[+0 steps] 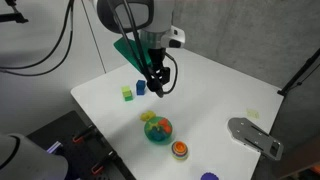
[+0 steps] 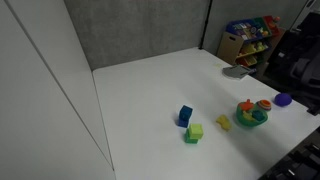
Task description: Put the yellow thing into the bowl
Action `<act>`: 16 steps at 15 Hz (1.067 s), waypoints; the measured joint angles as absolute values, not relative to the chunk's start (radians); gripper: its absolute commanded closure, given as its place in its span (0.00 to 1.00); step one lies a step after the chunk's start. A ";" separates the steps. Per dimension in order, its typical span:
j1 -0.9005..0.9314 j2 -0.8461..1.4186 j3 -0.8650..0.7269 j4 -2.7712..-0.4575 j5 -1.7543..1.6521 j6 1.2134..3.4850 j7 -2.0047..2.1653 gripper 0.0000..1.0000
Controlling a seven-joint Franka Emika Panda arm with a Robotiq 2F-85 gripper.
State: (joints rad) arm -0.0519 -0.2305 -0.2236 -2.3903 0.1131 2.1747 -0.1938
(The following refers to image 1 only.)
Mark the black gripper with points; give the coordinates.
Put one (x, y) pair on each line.
(160, 73)

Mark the yellow toy piece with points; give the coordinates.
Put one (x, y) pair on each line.
(147, 115)
(151, 125)

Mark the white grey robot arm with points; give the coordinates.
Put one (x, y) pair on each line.
(147, 32)

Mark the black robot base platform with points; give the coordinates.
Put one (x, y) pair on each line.
(89, 154)

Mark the yellow toy piece in bowl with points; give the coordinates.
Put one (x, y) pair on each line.
(151, 125)

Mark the green translucent bowl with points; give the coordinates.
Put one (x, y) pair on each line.
(159, 129)

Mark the blue toy piece in bowl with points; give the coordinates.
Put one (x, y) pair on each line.
(156, 136)

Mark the blue block stack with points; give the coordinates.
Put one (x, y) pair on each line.
(140, 87)

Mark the green block stack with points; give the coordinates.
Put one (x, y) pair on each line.
(127, 93)

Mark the orange toy piece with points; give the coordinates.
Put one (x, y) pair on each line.
(165, 124)

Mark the green cutting board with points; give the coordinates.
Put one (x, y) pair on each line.
(121, 46)

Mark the grey metal mounting plate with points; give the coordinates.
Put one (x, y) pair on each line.
(249, 134)

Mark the pale yellow sticky note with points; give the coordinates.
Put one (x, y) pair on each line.
(252, 113)

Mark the purple round toy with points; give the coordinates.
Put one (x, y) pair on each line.
(209, 176)

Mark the white grey foreground robot joint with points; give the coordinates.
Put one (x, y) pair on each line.
(22, 159)

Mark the black tripod pole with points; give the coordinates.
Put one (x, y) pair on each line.
(293, 82)

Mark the rainbow stacking ring toy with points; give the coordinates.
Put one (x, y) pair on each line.
(179, 150)

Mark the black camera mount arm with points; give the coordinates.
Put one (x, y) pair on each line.
(16, 15)

